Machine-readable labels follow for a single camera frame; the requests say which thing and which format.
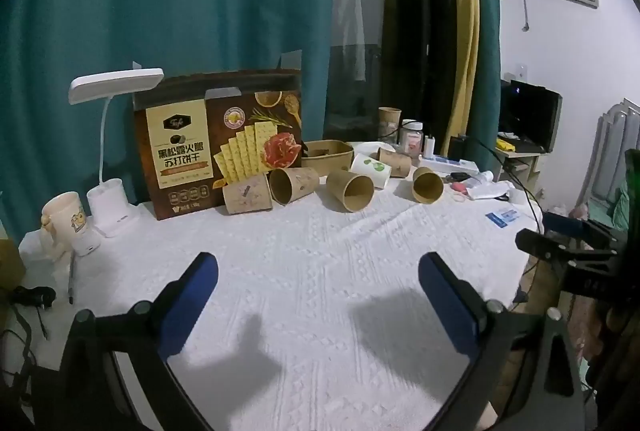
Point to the white plate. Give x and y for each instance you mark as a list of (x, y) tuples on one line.
[(374, 145)]

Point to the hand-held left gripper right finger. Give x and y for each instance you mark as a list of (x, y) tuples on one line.
[(447, 306)]

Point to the teal curtain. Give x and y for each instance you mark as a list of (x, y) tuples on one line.
[(165, 26)]

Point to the white textured tablecloth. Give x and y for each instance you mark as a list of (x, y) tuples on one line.
[(300, 301)]

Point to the grey pen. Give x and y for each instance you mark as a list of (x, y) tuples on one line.
[(71, 278)]

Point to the oval brown paper tray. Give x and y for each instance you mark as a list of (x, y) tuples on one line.
[(327, 155)]

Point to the cream cartoon mug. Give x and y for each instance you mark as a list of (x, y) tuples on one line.
[(67, 221)]

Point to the brown cracker box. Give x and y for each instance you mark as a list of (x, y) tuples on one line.
[(200, 146)]

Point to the wooden side desk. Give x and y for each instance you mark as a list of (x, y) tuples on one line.
[(520, 168)]

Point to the clear jar white lid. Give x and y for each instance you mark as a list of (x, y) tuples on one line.
[(412, 137)]

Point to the brown paper cup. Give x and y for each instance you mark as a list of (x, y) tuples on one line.
[(396, 161), (247, 198), (427, 185), (292, 185), (389, 121), (350, 191)]

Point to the small white bottle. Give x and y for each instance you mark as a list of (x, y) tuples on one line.
[(429, 146)]

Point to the white desk lamp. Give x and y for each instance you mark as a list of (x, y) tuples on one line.
[(112, 206)]

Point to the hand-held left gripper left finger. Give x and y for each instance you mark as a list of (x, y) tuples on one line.
[(192, 306)]

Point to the small black box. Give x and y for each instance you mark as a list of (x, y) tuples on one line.
[(457, 146)]

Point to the green cloth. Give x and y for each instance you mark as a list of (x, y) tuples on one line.
[(629, 191)]

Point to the white power strip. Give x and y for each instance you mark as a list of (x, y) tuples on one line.
[(447, 164)]

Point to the yellow object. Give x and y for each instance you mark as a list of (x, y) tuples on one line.
[(505, 143)]

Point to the black monitor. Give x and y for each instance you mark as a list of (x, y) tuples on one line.
[(530, 115)]

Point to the white green-print paper cup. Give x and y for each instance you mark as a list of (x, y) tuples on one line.
[(371, 170)]

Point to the pink small object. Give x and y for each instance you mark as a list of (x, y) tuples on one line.
[(458, 186)]

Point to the yellow curtain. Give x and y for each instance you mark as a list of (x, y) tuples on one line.
[(464, 26)]

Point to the blue white card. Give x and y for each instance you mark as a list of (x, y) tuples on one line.
[(502, 216)]

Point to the white crumpled tissue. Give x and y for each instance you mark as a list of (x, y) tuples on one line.
[(492, 189)]

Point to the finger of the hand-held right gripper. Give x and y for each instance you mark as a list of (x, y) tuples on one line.
[(565, 225), (542, 245)]

